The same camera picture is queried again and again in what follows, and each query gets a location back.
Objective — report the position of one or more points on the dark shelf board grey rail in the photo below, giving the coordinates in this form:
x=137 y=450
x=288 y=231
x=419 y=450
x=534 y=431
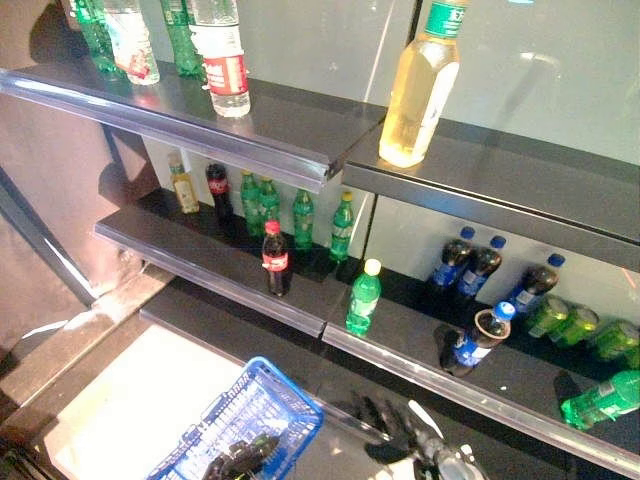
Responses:
x=525 y=185
x=520 y=380

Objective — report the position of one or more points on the dark bottom shelf board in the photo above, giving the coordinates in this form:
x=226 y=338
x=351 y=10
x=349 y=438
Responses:
x=310 y=360

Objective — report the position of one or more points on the small yellow tea bottle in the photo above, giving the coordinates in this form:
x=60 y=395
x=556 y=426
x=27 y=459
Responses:
x=184 y=190

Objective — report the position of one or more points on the green soda bottle yellow cap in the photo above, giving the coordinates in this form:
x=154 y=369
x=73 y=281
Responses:
x=363 y=300
x=342 y=227

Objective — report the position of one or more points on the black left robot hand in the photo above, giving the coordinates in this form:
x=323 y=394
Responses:
x=245 y=455

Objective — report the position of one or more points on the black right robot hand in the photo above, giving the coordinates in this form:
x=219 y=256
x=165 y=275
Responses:
x=395 y=440

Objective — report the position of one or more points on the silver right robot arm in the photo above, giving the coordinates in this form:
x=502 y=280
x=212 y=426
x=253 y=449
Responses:
x=445 y=455

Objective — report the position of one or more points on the dark shelf board blue rail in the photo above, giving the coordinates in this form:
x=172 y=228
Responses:
x=230 y=265
x=280 y=130

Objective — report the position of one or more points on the blue plastic shopping basket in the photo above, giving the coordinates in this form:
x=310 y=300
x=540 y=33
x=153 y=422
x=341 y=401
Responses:
x=280 y=400

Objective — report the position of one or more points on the clear water bottle red label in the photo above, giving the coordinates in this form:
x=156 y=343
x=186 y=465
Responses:
x=134 y=50
x=226 y=70

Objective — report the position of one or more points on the cola bottle red label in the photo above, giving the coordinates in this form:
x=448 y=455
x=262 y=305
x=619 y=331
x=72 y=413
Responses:
x=219 y=192
x=276 y=262

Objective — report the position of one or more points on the large yellow tea bottle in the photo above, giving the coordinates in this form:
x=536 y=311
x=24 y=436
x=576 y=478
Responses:
x=417 y=95

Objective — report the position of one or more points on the black shelf upright post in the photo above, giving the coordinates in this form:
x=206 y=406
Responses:
x=45 y=240

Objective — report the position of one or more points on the cola bottle blue label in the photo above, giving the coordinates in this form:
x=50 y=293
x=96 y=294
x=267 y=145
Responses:
x=472 y=345
x=479 y=272
x=447 y=265
x=531 y=287

